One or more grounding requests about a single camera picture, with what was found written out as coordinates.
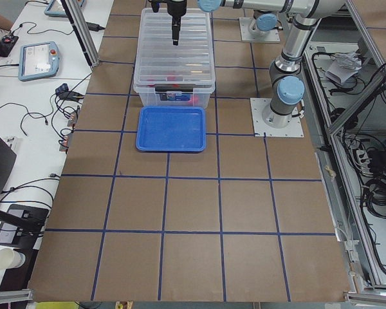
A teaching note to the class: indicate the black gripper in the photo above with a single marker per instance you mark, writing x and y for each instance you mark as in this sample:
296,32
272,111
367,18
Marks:
175,8

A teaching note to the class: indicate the clear plastic box lid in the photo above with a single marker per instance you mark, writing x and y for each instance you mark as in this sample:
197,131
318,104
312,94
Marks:
175,48

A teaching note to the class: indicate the clear plastic storage box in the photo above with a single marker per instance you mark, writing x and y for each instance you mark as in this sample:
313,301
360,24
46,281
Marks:
175,95

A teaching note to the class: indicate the black power adapter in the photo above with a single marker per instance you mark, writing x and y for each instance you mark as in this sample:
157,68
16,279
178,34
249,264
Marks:
94,27

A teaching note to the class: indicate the blue plastic tray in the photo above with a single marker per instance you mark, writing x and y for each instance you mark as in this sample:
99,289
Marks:
178,129

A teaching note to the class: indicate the white paper cup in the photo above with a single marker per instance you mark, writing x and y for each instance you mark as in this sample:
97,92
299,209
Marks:
10,259

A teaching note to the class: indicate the black box latch handle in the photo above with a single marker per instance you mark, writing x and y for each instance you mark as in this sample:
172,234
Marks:
186,88

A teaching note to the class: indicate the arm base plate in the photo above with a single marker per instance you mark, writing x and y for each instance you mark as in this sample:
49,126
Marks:
251,33
266,123

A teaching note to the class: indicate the aluminium frame post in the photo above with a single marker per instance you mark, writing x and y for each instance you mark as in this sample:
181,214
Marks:
78,23

